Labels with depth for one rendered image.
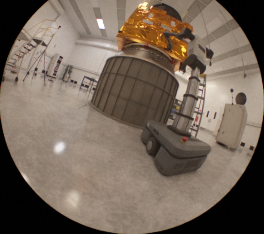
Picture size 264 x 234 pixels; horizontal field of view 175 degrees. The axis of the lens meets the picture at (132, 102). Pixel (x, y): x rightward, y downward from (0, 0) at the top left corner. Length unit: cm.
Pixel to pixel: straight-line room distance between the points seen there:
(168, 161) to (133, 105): 109
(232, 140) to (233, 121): 60
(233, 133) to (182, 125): 295
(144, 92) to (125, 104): 38
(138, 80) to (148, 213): 154
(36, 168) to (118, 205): 37
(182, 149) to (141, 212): 39
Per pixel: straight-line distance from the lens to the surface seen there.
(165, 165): 60
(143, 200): 48
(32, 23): 765
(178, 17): 409
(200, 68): 105
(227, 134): 365
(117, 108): 148
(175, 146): 54
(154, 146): 74
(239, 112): 368
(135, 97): 143
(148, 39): 225
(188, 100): 85
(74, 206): 41
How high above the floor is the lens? 40
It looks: 1 degrees down
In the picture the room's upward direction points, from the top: 20 degrees clockwise
